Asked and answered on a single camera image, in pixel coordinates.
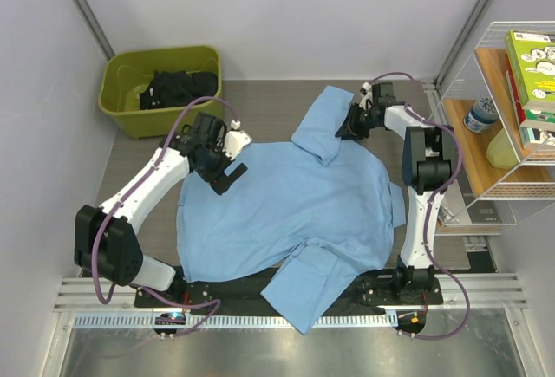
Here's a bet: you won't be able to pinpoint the olive green plastic bin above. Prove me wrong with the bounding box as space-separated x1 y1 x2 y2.
98 45 223 139

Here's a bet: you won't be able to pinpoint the white wire shelf rack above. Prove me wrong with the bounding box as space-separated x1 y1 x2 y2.
432 21 554 236

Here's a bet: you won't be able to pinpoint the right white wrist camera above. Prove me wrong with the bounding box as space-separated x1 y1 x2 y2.
358 82 373 111

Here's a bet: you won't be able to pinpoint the red book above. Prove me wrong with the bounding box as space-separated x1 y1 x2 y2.
505 53 526 127

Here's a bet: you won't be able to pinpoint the blue white ceramic cup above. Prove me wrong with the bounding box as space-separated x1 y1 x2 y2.
463 97 499 133

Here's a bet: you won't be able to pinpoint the green book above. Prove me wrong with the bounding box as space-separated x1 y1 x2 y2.
506 30 554 113

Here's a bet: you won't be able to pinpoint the black clothes in bin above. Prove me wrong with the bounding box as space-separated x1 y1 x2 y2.
139 71 219 110

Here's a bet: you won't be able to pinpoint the light blue long sleeve shirt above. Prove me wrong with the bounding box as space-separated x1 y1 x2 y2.
176 86 406 333

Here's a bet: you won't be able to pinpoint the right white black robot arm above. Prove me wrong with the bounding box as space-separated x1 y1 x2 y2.
336 82 460 303

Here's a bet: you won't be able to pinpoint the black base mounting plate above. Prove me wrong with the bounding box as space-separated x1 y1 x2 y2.
153 263 443 316

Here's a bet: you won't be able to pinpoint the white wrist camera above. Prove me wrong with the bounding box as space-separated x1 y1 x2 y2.
358 82 373 111
222 120 252 161

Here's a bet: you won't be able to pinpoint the pale yellow green object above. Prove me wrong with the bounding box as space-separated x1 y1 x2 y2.
486 129 520 170

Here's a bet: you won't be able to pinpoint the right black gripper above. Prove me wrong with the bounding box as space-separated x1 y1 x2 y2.
335 102 379 140

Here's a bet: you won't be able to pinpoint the teal book stack bottom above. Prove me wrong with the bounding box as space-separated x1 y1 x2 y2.
519 110 554 149

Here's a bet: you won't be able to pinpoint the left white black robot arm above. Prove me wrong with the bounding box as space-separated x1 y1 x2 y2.
74 113 252 307

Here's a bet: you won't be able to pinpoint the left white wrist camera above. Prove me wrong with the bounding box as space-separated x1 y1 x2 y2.
222 120 252 161

